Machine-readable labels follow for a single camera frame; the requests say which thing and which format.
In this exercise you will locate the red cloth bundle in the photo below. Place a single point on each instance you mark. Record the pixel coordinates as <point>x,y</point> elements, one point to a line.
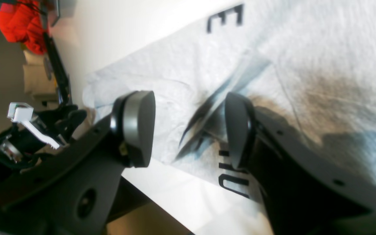
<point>21,22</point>

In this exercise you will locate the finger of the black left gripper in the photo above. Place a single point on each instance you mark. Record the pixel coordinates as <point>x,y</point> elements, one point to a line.
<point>61,123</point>

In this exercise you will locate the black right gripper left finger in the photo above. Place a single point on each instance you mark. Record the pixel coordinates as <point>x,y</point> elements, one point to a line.
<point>72,193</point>

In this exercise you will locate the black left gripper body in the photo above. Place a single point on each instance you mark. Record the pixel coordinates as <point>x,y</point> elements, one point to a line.
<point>20,151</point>

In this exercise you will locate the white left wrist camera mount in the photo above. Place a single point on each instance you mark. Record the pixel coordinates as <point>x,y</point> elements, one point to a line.
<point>19,112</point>

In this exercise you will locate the grey T-shirt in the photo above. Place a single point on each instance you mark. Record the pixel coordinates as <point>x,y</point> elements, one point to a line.
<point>308,64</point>

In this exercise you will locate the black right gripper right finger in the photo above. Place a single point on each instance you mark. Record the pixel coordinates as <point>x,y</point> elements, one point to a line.
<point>303,194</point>

